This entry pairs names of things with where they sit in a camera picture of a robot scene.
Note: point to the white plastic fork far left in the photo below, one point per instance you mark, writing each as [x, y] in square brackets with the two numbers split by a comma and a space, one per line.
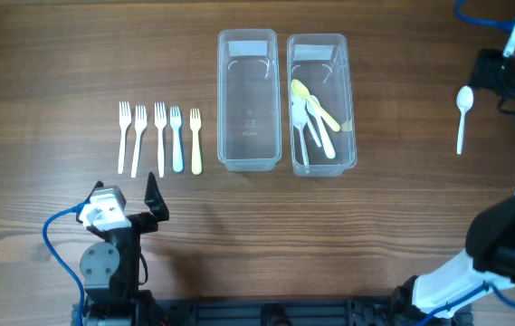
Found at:
[124, 122]

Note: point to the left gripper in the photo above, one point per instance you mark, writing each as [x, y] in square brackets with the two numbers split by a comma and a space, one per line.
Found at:
[148, 223]

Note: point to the right clear plastic container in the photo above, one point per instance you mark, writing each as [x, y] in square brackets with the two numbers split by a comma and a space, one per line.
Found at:
[321, 63]

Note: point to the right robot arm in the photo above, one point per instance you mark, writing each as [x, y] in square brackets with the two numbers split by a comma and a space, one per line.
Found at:
[487, 262]

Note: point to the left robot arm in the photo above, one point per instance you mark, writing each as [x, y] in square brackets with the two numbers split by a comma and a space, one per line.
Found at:
[111, 293]

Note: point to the clear plastic container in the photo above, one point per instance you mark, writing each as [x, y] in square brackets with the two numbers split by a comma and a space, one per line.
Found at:
[249, 100]
[321, 63]

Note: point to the yellow plastic spoon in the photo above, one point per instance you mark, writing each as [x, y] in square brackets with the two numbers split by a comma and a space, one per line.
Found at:
[300, 90]

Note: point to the translucent white plastic spoon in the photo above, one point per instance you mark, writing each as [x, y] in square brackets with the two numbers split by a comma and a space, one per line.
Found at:
[463, 113]

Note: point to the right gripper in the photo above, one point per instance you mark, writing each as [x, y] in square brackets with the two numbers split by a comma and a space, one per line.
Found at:
[485, 70]

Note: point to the light blue plastic fork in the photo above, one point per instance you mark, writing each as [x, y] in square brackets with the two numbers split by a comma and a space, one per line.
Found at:
[176, 124]

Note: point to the left clear plastic container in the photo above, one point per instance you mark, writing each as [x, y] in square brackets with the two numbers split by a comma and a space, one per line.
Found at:
[249, 100]

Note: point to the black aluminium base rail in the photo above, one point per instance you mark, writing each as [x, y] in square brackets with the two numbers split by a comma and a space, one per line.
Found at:
[351, 312]

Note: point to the yellow plastic fork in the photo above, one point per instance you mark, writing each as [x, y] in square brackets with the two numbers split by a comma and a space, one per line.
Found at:
[195, 126]

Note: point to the white plastic fork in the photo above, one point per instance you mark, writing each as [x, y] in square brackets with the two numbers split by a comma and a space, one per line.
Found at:
[160, 123]
[141, 122]
[124, 122]

